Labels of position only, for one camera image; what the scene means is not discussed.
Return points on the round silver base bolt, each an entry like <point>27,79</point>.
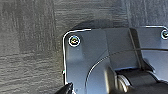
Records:
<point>164,34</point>
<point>74,40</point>

